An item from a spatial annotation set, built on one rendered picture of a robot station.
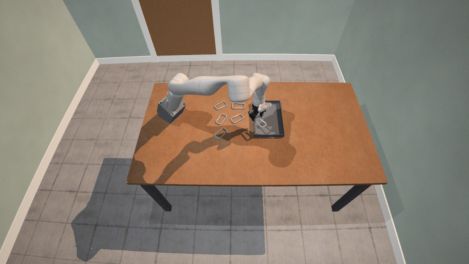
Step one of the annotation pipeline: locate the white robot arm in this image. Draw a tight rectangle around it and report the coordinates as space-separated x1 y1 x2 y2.
165 73 272 112

